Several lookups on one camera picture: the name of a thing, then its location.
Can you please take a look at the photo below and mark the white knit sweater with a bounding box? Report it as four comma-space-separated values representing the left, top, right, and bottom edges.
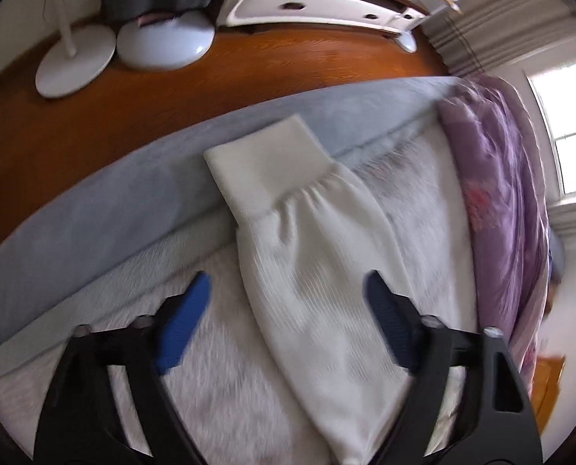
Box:
205, 115, 411, 464

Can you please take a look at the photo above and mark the wooden headboard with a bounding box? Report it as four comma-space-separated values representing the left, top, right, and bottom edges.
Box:
530, 356, 566, 434

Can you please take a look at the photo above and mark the white bed sheet mattress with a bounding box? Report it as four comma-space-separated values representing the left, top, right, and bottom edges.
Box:
0, 125, 477, 464

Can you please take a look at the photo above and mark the grey zip hoodie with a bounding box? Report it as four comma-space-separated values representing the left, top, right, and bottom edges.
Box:
0, 77, 458, 345

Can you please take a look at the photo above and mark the purple floral quilt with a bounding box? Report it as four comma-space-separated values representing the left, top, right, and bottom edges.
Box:
437, 76, 549, 386

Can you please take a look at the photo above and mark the window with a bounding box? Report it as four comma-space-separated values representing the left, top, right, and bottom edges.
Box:
530, 62, 576, 194

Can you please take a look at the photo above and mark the white rack base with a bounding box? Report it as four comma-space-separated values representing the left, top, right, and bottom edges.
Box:
34, 0, 117, 99

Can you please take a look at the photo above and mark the white fan base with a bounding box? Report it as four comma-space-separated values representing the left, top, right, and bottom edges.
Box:
117, 10, 215, 71

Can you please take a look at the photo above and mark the grey striped left curtain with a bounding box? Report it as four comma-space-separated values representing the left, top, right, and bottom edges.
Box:
422, 0, 576, 77

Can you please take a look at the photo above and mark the white tv cabinet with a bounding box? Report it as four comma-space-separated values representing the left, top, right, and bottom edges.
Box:
217, 0, 425, 53

